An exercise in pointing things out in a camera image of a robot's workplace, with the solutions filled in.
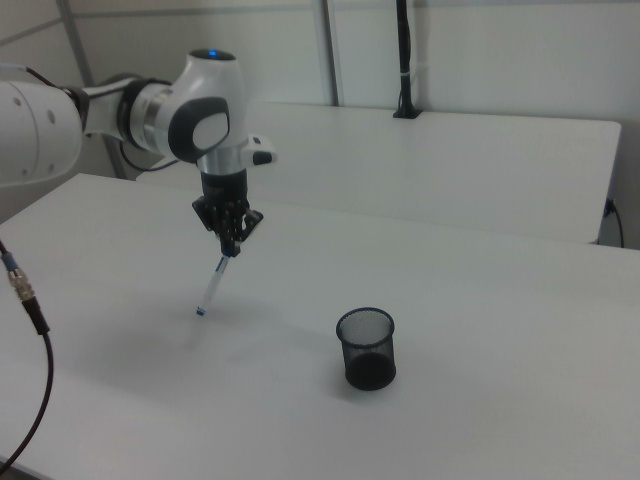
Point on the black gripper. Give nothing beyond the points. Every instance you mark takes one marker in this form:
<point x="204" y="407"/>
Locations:
<point x="225" y="197"/>

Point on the white marker with blue cap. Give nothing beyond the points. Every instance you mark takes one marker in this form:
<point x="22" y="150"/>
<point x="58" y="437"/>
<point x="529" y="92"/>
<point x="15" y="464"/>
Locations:
<point x="212" y="287"/>

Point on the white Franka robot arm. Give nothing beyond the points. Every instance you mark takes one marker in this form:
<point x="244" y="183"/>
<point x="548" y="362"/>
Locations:
<point x="200" y="125"/>

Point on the black mesh pen cup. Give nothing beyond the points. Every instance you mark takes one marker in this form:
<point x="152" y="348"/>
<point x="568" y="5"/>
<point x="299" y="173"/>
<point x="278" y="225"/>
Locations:
<point x="370" y="367"/>

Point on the white background table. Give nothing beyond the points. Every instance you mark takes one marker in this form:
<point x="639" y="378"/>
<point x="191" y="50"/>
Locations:
<point x="425" y="165"/>

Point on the black pole with clamp base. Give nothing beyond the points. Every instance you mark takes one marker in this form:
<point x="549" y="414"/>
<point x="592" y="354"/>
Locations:
<point x="405" y="50"/>

